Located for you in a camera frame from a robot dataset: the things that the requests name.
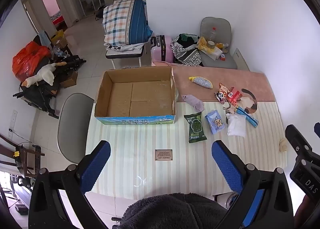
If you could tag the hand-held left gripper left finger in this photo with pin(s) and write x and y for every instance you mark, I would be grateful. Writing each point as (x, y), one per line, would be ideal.
(96, 166)

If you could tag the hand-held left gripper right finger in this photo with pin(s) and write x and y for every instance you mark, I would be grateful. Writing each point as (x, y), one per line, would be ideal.
(226, 166)

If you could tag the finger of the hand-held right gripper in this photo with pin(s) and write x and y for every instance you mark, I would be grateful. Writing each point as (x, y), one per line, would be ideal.
(317, 130)
(296, 139)

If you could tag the white plastic bag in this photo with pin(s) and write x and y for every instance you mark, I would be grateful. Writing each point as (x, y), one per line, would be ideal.
(236, 125)

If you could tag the light blue snack packet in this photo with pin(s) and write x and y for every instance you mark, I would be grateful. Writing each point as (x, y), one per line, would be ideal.
(216, 122)

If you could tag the dark green snack packet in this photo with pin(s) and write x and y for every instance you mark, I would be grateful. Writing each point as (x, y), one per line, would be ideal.
(196, 127)

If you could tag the long blue packet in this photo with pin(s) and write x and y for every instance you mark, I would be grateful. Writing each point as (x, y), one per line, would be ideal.
(250, 119)

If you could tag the purple cloth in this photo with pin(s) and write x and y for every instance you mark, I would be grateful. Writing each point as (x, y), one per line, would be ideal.
(193, 102)

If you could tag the red packet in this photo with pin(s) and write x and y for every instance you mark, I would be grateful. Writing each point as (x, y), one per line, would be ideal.
(233, 95)

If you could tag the orange panda packet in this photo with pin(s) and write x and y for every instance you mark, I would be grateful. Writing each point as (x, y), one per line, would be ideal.
(221, 92)

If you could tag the yellow mesh pouch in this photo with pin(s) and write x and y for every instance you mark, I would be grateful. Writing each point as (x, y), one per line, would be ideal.
(201, 82)

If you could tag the grey round chair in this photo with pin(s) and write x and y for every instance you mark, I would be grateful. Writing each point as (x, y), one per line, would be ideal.
(75, 124)

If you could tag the striped tablecloth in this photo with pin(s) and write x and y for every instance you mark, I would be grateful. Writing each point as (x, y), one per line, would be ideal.
(150, 139)

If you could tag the brown label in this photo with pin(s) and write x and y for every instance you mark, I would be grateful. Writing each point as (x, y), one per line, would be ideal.
(163, 155)

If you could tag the dark fleece garment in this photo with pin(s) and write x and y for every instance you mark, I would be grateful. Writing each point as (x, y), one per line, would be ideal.
(175, 211)

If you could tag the dark wooden rack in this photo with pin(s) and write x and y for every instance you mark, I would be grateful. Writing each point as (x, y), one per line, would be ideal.
(22, 156)

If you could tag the pink mat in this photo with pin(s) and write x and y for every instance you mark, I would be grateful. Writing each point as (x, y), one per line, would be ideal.
(225, 79)

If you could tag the brown cardboard box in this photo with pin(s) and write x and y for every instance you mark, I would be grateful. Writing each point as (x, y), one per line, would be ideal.
(69, 79)

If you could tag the black stroller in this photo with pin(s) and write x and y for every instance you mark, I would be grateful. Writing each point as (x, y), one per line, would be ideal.
(37, 96)

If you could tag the white board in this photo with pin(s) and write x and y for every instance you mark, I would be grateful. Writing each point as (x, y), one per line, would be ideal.
(241, 60)

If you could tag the white goose plush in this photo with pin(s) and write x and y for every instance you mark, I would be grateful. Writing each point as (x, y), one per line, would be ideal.
(46, 74)

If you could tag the small red white box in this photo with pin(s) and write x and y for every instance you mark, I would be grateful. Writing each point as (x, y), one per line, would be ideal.
(222, 57)

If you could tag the patterned tote bag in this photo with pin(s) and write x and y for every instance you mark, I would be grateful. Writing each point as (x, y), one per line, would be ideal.
(185, 55)

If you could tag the tape roll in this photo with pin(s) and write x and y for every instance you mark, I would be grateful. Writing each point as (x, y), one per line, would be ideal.
(211, 44)

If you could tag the white folded sheet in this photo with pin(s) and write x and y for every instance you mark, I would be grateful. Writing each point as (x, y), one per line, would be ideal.
(125, 47)

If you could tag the yellow plastic bag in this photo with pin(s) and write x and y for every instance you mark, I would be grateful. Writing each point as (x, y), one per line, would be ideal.
(202, 45)

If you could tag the red plastic bag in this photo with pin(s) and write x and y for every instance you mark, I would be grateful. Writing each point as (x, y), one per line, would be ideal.
(27, 61)

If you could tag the pink suitcase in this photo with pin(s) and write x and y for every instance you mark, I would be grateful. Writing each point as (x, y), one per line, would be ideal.
(167, 51)

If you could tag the clear plastic bottle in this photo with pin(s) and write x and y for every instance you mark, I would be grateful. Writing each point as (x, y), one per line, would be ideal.
(213, 35)

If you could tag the yellow topped cardboard box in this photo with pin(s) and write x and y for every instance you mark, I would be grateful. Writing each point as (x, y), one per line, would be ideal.
(58, 39)

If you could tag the light blue cloth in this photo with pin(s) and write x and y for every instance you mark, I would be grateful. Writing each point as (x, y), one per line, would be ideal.
(45, 40)

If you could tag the grey cushioned chair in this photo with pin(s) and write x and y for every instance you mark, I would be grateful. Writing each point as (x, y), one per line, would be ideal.
(217, 25)

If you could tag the folded plaid quilt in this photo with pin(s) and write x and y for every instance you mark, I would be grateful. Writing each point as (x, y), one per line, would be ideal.
(122, 21)

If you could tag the bed with red cover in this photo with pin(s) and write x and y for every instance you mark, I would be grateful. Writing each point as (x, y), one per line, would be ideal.
(58, 20)

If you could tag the black bag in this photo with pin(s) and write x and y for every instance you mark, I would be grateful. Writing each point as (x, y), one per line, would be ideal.
(99, 13)

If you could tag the wall socket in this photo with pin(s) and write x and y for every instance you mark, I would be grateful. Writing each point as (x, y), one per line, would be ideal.
(14, 120)

